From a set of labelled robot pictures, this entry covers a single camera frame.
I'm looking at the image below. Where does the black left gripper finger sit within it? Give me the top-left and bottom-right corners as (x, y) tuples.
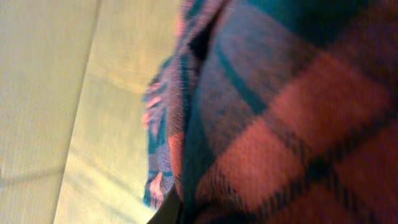
(147, 186), (183, 224)

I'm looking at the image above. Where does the red navy plaid shirt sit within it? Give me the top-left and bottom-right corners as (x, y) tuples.
(144, 0), (397, 223)

